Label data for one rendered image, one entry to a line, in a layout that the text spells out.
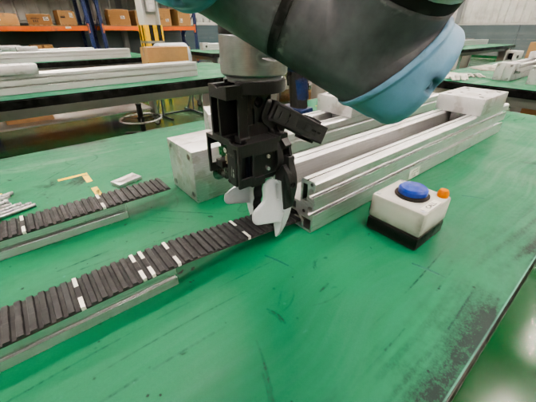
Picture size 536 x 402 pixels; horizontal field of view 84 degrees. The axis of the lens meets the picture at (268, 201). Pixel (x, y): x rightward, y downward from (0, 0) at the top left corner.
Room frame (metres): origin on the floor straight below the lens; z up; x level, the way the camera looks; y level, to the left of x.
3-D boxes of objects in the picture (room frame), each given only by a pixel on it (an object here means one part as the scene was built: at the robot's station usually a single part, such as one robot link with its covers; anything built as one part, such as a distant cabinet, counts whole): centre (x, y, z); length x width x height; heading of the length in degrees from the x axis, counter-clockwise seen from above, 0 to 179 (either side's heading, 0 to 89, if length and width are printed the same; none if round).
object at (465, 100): (0.82, -0.54, 0.87); 0.16 x 0.11 x 0.07; 129
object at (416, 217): (0.39, -0.20, 0.81); 0.10 x 0.08 x 0.06; 39
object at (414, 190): (0.38, -0.21, 0.84); 0.04 x 0.04 x 0.02
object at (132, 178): (0.54, 0.29, 0.78); 0.05 x 0.03 x 0.01; 147
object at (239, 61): (0.36, 0.01, 1.02); 0.08 x 0.08 x 0.05
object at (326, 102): (0.81, -0.22, 0.87); 0.16 x 0.11 x 0.07; 129
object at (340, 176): (0.66, -0.34, 0.82); 0.80 x 0.10 x 0.09; 129
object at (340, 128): (0.81, -0.22, 0.82); 0.80 x 0.10 x 0.09; 129
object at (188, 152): (0.52, 0.11, 0.83); 0.12 x 0.09 x 0.10; 39
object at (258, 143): (0.36, 0.02, 0.94); 0.09 x 0.08 x 0.12; 129
